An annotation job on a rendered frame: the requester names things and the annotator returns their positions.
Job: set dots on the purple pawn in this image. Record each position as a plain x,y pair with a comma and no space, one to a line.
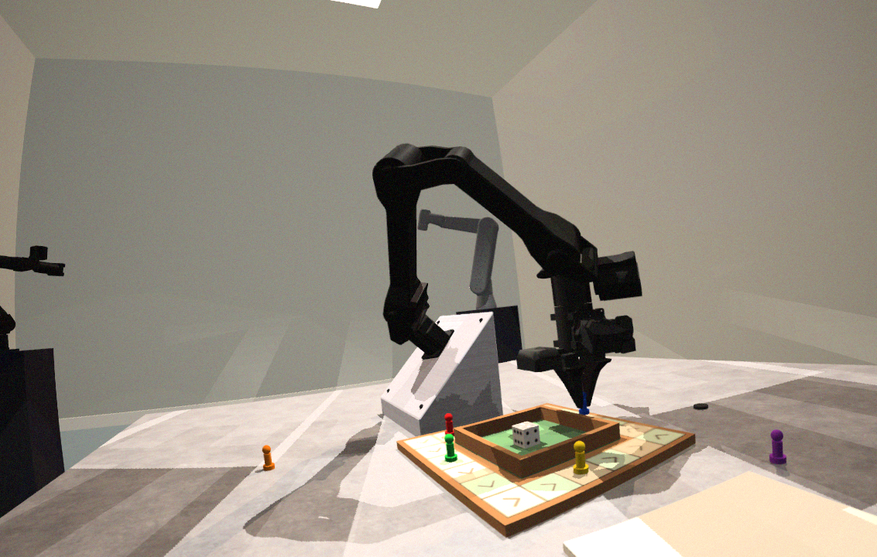
777,457

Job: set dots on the beige six-sided die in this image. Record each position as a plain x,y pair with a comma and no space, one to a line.
526,434

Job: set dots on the green pawn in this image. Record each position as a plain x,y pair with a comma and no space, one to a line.
451,456

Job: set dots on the yellow pawn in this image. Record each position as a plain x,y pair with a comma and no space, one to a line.
580,467

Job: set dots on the orange game pawn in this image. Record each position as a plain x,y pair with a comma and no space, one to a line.
268,458

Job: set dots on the wooden game board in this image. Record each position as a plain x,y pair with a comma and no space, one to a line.
522,521

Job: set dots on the blue game pawn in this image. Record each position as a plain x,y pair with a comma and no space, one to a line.
584,410

